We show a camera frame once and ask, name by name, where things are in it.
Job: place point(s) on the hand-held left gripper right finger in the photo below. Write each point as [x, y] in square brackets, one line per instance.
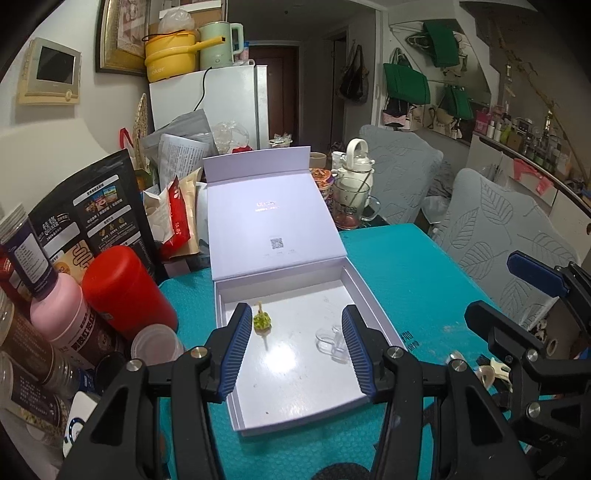
[361, 357]

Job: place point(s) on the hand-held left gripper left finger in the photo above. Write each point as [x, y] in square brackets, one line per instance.
[234, 353]

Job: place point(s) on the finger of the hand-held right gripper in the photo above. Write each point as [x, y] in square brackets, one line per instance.
[535, 274]
[489, 323]

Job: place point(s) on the cream hair claw clip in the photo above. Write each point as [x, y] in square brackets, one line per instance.
[493, 370]

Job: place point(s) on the white gift box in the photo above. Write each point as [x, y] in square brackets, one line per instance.
[277, 221]

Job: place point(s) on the transparent hair clip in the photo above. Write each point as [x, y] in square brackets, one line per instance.
[330, 344]

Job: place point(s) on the small green hair clip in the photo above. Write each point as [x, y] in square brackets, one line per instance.
[262, 322]

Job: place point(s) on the grey leaf-patterned chair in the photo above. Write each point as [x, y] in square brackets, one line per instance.
[498, 240]
[397, 170]

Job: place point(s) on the white plastic jar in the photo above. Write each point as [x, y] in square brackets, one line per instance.
[157, 344]

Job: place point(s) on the pink cloth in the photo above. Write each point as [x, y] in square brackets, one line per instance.
[531, 173]

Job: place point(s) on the white cabinet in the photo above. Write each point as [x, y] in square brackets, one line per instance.
[489, 157]

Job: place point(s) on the red bottle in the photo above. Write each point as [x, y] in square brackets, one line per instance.
[124, 286]

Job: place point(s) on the row of bottles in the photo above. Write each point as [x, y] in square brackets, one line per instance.
[531, 134]

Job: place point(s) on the red snack bag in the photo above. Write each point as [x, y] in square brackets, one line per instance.
[178, 217]

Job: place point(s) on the glass pitcher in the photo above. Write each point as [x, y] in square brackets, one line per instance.
[351, 203]

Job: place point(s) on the white rounded device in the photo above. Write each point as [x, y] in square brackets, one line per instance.
[76, 415]

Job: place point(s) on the pink bottle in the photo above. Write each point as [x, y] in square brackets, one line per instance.
[60, 304]

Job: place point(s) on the instant noodle cup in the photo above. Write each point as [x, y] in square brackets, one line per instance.
[323, 177]

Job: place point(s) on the green tote bag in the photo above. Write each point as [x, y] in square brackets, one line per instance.
[443, 44]
[406, 83]
[459, 101]

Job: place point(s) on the white teapot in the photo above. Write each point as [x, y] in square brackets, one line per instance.
[358, 161]

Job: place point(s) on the black stand-up pouch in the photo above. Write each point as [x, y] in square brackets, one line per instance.
[97, 207]

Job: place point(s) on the printed paper leaflet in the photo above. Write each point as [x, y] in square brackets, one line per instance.
[178, 159]

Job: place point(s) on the brown spice jar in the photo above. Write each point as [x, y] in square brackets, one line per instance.
[27, 341]
[27, 401]

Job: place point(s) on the grey plastic bag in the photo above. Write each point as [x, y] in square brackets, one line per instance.
[184, 129]

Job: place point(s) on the dark blue silver-lidded jar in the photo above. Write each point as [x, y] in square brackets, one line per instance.
[23, 249]

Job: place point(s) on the white fridge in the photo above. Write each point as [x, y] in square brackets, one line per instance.
[207, 101]

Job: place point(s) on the black mesh bag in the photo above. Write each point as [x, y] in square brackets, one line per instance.
[353, 78]

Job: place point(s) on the brown door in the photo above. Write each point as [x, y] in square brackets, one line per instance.
[272, 83]

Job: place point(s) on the yellow pot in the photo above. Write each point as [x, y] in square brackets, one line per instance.
[171, 53]

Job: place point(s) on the light green electric kettle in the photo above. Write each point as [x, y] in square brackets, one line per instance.
[219, 44]

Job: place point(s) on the clear plastic bag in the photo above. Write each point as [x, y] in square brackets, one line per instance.
[175, 21]

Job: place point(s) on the wall intercom panel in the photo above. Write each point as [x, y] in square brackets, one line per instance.
[48, 71]

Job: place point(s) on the gold picture frame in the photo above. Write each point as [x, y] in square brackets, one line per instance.
[124, 32]

